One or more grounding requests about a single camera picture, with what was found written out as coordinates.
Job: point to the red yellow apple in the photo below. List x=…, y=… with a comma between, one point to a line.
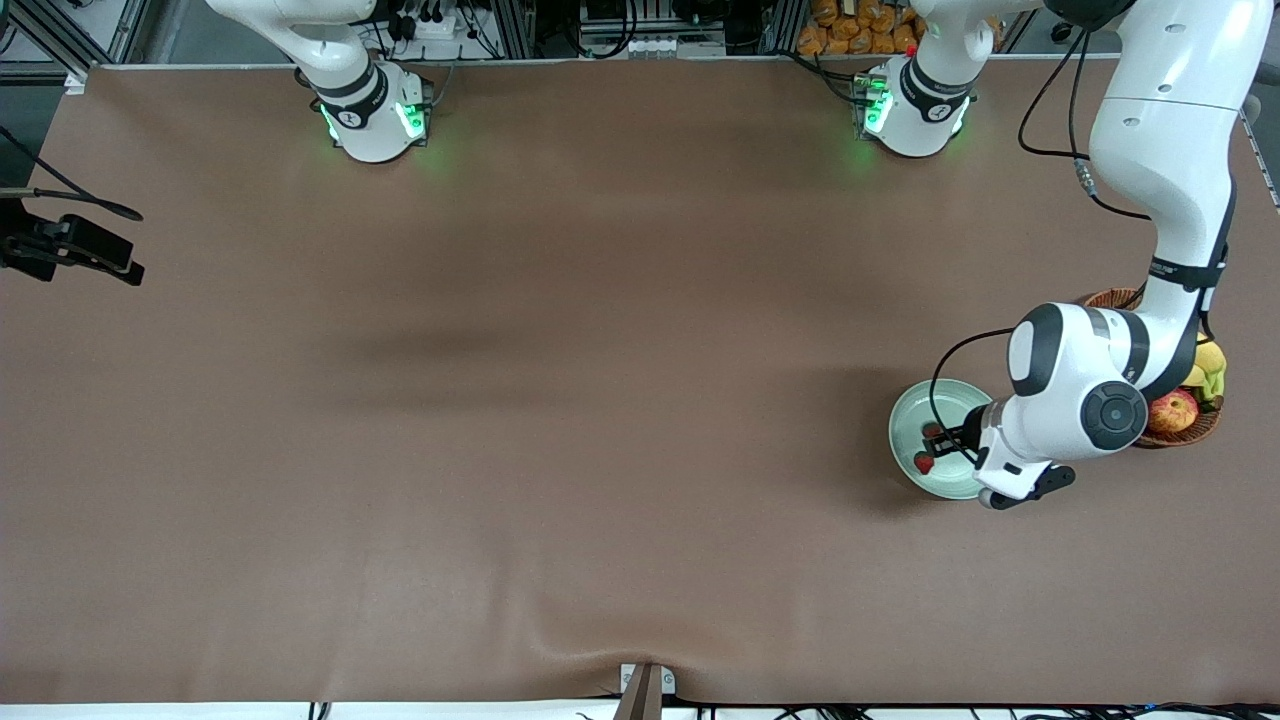
x=1172, y=412

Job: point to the aluminium frame strut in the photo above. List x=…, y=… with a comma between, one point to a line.
x=75, y=82

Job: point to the white connector strip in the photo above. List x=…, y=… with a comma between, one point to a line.
x=675, y=47

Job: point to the aluminium side rail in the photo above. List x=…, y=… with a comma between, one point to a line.
x=1262, y=160

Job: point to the brown wicker basket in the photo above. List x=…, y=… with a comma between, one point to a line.
x=1185, y=438

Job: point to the yellow banana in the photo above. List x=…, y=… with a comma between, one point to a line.
x=1195, y=376
x=1212, y=357

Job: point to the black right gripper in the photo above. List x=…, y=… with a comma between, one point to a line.
x=28, y=247

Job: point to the white power strip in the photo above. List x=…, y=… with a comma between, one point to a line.
x=430, y=27

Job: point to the light green round plate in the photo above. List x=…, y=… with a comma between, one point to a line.
x=910, y=410

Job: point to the aluminium frame post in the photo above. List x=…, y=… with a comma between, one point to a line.
x=512, y=30

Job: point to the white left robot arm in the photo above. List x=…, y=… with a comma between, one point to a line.
x=1160, y=100

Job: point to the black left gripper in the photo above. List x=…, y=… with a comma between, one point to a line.
x=967, y=437

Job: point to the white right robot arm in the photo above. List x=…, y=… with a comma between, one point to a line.
x=370, y=130

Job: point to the grey metal mount bracket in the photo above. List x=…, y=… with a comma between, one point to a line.
x=645, y=690

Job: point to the brown table cover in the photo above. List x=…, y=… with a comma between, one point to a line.
x=640, y=300

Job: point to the pile of orange objects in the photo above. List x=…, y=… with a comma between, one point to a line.
x=850, y=30

